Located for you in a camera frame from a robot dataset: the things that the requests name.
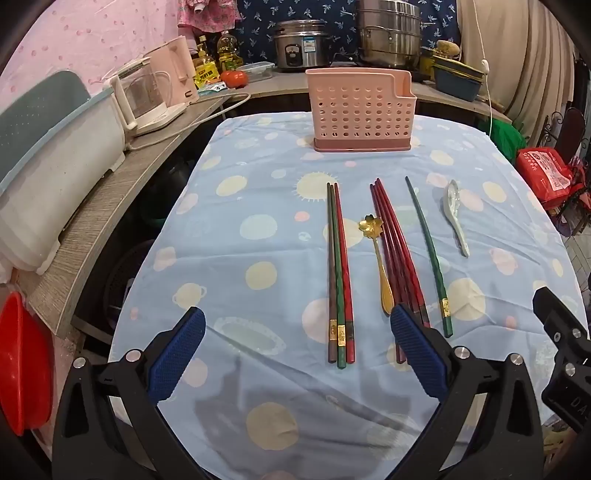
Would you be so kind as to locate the green chopstick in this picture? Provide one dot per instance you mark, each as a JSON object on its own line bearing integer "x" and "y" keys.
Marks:
{"x": 427, "y": 249}
{"x": 338, "y": 286}

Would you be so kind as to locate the blue snack packet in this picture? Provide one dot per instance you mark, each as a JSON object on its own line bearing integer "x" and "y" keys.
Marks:
{"x": 214, "y": 87}

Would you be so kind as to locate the beige curtain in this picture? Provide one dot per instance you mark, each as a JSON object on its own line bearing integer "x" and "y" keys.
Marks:
{"x": 517, "y": 55}

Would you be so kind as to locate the yellow seasoning packet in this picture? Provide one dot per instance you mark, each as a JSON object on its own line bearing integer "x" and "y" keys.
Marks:
{"x": 206, "y": 74}

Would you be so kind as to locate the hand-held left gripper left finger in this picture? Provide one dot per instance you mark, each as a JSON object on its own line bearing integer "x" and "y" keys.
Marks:
{"x": 178, "y": 355}

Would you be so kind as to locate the pink electric kettle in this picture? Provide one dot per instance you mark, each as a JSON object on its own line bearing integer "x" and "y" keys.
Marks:
{"x": 173, "y": 69}

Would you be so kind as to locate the steel steamer pot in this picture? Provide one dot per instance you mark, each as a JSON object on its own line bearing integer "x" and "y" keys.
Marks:
{"x": 388, "y": 37}

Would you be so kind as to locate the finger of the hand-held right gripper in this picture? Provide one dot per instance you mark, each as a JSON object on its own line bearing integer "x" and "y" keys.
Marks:
{"x": 556, "y": 318}

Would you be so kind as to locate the green plastic bag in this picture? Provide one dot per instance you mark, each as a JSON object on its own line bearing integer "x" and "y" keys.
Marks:
{"x": 505, "y": 141}

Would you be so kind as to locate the glass food container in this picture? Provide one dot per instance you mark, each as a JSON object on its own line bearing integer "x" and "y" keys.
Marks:
{"x": 257, "y": 71}

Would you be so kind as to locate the steel rice cooker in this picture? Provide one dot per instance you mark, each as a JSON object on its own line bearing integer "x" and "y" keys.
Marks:
{"x": 300, "y": 46}

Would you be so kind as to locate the white storage box blue lid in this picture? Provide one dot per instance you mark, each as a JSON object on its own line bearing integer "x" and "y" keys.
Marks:
{"x": 51, "y": 175}

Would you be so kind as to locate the navy printed cloth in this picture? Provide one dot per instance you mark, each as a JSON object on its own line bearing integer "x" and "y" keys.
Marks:
{"x": 337, "y": 18}

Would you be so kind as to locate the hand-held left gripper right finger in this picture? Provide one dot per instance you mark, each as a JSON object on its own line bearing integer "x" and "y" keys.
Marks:
{"x": 415, "y": 350}

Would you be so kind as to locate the gold flower spoon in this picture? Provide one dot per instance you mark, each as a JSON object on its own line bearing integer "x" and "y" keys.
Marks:
{"x": 385, "y": 295}

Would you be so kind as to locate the pink dotted sheet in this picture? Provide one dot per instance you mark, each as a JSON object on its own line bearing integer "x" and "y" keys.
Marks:
{"x": 83, "y": 41}

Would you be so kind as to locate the red plastic basin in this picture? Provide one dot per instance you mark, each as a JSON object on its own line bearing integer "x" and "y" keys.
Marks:
{"x": 23, "y": 364}

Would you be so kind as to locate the blue plastic basin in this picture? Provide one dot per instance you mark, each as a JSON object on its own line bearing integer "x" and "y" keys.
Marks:
{"x": 457, "y": 85}

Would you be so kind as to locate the pink perforated utensil basket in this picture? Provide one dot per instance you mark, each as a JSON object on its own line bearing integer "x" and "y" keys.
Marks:
{"x": 360, "y": 115}

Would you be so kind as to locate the pink floral garment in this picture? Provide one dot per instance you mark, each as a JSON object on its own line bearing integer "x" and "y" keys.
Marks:
{"x": 207, "y": 11}

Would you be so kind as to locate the red tomato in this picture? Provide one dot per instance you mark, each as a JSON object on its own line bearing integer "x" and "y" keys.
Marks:
{"x": 234, "y": 78}

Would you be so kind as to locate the brown chopstick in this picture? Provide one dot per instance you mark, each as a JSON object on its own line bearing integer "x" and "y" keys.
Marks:
{"x": 330, "y": 277}

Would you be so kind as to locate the cooking oil bottle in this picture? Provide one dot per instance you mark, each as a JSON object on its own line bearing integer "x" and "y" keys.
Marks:
{"x": 228, "y": 48}

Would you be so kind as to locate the glass kettle with white base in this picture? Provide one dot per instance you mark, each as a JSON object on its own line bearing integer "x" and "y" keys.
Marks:
{"x": 143, "y": 92}

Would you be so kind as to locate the brown potato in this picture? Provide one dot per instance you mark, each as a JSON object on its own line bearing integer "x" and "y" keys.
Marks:
{"x": 449, "y": 47}

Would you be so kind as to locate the yellow bowl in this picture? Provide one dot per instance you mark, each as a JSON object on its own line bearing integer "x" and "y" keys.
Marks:
{"x": 455, "y": 64}

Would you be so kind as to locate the dark metal chair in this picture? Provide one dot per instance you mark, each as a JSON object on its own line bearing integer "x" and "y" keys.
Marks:
{"x": 572, "y": 129}

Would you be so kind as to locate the dark sauce bottle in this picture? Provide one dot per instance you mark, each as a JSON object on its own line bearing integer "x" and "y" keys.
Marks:
{"x": 203, "y": 46}

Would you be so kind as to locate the blue printed tablecloth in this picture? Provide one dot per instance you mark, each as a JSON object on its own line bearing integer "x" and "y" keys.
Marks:
{"x": 258, "y": 221}

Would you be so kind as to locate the white ceramic spoon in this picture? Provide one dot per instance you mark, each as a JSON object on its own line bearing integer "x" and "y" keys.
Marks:
{"x": 451, "y": 203}

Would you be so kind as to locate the red plastic bag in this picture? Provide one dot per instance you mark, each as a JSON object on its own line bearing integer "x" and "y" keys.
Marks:
{"x": 545, "y": 177}

